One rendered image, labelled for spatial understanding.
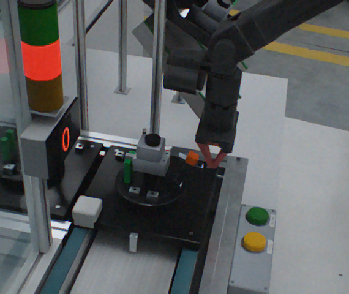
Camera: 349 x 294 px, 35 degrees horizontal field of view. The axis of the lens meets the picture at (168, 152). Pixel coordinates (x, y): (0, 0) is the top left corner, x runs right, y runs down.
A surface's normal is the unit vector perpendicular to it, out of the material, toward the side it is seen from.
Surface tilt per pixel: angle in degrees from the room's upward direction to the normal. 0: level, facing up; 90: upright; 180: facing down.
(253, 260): 0
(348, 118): 0
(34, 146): 90
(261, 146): 0
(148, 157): 90
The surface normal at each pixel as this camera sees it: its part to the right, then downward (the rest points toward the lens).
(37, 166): -0.22, 0.58
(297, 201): 0.06, -0.80
